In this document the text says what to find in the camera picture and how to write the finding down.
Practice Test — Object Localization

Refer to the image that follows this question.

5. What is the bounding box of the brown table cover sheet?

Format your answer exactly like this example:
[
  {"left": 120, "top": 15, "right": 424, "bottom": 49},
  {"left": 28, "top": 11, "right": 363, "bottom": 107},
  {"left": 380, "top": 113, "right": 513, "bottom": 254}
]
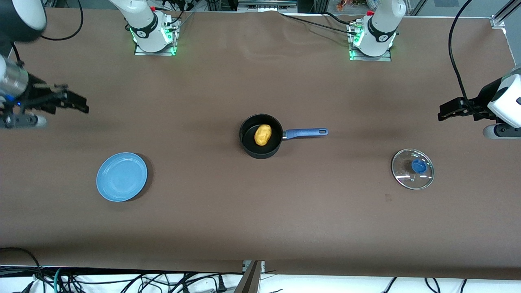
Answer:
[{"left": 0, "top": 7, "right": 521, "bottom": 280}]

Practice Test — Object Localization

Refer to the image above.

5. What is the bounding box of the aluminium frame profile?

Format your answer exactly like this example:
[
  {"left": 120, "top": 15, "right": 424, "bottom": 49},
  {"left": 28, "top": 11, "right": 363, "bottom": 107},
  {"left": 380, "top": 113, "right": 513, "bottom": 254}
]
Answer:
[
  {"left": 490, "top": 0, "right": 521, "bottom": 29},
  {"left": 233, "top": 260, "right": 266, "bottom": 293}
]

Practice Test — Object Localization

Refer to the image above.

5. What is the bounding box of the blue round plate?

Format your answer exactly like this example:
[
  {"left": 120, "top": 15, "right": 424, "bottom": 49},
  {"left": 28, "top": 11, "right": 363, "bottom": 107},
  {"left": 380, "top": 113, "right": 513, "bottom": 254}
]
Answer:
[{"left": 96, "top": 152, "right": 148, "bottom": 202}]

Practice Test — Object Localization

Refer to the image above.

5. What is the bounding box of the glass lid with blue knob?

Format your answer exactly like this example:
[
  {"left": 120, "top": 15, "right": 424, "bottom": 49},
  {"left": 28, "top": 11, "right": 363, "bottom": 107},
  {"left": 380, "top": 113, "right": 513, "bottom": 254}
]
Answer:
[{"left": 391, "top": 149, "right": 435, "bottom": 190}]

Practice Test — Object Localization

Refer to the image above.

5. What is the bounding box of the black pot with blue handle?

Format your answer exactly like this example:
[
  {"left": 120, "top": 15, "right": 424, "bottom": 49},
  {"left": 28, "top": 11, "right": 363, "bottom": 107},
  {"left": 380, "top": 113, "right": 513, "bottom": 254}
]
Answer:
[{"left": 239, "top": 114, "right": 328, "bottom": 159}]

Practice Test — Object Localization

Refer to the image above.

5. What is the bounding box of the black cable with plug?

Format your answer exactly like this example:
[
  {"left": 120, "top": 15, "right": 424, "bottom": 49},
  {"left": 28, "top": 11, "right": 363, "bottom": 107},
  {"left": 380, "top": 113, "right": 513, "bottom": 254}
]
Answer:
[{"left": 179, "top": 274, "right": 228, "bottom": 293}]

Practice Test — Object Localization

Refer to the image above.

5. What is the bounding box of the yellow potato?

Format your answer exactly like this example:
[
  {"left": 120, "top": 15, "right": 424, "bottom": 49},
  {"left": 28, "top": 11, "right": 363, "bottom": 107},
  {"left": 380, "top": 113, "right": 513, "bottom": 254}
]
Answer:
[{"left": 254, "top": 125, "right": 272, "bottom": 146}]

